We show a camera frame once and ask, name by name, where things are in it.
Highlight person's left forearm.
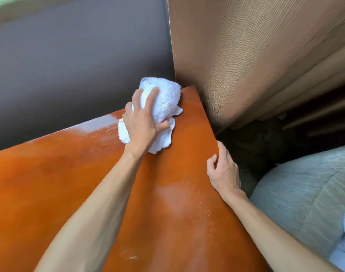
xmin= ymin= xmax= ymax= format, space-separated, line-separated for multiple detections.
xmin=34 ymin=149 xmax=146 ymax=272

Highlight brown wooden slat frame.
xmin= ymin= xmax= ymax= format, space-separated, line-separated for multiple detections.
xmin=281 ymin=95 xmax=345 ymax=138

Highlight person's right forearm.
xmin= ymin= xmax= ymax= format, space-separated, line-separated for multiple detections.
xmin=219 ymin=190 xmax=343 ymax=272

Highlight grey upholstered sofa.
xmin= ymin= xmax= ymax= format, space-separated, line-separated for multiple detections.
xmin=249 ymin=144 xmax=345 ymax=259

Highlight person's left hand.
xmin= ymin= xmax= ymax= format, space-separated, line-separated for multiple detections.
xmin=122 ymin=87 xmax=171 ymax=159

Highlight white terry towel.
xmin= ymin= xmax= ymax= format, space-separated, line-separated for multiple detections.
xmin=118 ymin=77 xmax=184 ymax=155

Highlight person's right hand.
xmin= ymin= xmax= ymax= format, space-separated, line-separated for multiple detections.
xmin=206 ymin=140 xmax=243 ymax=202

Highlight brown wood-grain cabinet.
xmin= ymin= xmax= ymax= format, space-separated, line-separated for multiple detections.
xmin=167 ymin=0 xmax=345 ymax=135

